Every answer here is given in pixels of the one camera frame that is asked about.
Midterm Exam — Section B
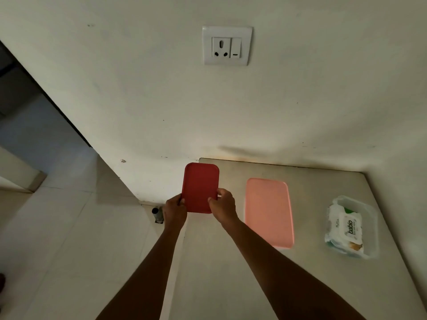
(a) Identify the person's right hand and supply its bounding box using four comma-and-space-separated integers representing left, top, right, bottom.
207, 188, 240, 229

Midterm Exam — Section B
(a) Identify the person's left hand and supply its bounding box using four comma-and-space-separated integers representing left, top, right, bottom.
162, 193, 188, 232

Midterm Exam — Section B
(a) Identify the dark red plastic lid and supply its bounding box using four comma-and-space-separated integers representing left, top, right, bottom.
181, 162, 220, 214

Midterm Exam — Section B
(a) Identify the pink plastic lid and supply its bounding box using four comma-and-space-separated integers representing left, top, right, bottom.
244, 177, 295, 249

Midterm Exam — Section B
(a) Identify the white green wet wipes pack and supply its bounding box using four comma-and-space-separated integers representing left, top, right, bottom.
325, 203, 365, 256

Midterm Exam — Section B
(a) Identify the small clear plastic container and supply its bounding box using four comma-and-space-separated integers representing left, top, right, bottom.
324, 195, 381, 261

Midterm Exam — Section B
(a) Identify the person's right forearm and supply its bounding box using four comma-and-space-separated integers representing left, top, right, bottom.
225, 218, 367, 320

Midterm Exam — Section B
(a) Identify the person's left forearm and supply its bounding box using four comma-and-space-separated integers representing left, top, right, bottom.
95, 226, 184, 320

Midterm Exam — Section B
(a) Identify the beige furniture corner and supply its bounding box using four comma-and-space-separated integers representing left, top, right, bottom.
0, 145, 48, 194

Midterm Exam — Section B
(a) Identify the white wall socket switch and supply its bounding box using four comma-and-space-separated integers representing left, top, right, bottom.
202, 25, 254, 67

